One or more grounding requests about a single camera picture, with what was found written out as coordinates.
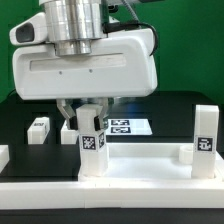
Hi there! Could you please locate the white desk top tray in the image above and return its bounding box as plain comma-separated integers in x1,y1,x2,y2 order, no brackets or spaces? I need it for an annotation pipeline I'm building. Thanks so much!
78,143,224,184

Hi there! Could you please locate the white obstacle bar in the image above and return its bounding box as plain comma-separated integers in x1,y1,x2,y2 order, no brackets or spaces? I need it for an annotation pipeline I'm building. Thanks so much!
0,145,10,173
0,181,224,210

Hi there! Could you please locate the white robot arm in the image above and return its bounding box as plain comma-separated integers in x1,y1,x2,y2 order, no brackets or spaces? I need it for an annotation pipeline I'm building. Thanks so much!
9,0,158,130

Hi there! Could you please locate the white left obstacle bar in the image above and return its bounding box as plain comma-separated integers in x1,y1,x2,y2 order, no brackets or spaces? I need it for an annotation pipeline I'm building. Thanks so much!
0,145,10,173

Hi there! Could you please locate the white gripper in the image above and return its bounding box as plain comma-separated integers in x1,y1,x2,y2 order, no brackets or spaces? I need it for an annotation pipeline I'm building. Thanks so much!
12,29,157,131

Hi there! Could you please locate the white marker tag plate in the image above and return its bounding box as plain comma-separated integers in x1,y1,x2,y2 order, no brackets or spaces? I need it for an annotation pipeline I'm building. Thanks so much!
106,119,152,136

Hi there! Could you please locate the white front obstacle bar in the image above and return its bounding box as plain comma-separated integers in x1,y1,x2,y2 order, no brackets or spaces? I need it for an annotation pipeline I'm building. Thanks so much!
0,181,224,210

